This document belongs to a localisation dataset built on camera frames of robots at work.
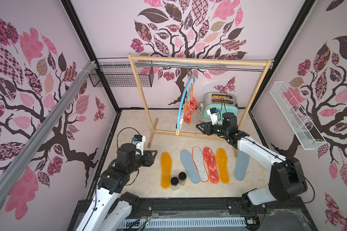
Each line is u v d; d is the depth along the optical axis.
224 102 1.00
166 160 0.92
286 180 0.43
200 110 1.09
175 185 0.73
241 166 0.88
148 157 0.60
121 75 0.67
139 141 0.62
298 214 0.72
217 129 0.72
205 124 0.75
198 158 0.92
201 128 0.79
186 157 0.93
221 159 0.92
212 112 0.74
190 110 0.92
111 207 0.47
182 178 0.74
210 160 0.90
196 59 0.59
